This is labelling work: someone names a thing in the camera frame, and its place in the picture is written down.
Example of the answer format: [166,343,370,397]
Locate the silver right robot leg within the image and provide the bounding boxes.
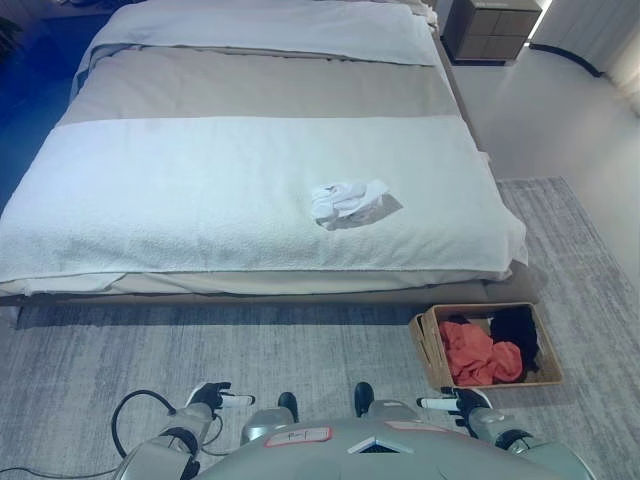
[360,398,422,427]

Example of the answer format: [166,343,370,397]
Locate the orange cloth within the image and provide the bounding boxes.
[438,320,524,387]

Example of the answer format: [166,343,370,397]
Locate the beige pillow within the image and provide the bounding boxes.
[407,0,442,27]

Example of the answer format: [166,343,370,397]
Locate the silver left robot leg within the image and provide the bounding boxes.
[240,406,300,446]

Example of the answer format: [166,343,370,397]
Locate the thin black floor cable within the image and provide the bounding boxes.
[0,465,124,477]

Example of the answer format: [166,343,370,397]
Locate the black cloth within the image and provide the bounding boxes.
[488,306,542,377]

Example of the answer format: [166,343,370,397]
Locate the thick black wrist cable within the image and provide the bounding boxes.
[110,389,231,457]

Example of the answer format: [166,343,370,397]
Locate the beige duvet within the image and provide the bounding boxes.
[58,43,464,132]

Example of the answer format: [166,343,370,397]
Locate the brown wooden nightstand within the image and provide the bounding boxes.
[441,0,544,65]

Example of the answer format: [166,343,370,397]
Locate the black left robot foot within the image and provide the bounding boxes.
[277,391,300,422]

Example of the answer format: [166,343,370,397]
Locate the white clothes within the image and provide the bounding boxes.
[309,178,407,232]

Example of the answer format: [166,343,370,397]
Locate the white folded top sheet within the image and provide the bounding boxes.
[88,0,442,67]

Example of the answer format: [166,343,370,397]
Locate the black robot foot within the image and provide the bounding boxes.
[353,381,376,417]
[277,391,300,422]

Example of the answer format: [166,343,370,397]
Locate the silver robot torso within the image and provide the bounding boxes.
[192,418,604,480]

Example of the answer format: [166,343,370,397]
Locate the white textured blanket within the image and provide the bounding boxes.
[0,115,529,297]

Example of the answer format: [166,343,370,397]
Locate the black right robot foot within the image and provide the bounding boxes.
[353,381,376,417]

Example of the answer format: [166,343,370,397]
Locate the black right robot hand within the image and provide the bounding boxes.
[416,387,494,417]

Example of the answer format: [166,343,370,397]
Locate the grey striped rug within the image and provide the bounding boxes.
[0,175,640,480]

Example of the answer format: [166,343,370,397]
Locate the woven wicker basket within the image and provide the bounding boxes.
[408,302,565,390]

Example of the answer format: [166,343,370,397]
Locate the black curved baseboard strip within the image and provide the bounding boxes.
[528,42,609,79]

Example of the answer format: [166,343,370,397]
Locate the silver robot leg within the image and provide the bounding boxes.
[240,406,300,446]
[360,398,422,427]

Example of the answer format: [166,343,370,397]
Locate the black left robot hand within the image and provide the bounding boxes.
[186,381,256,415]

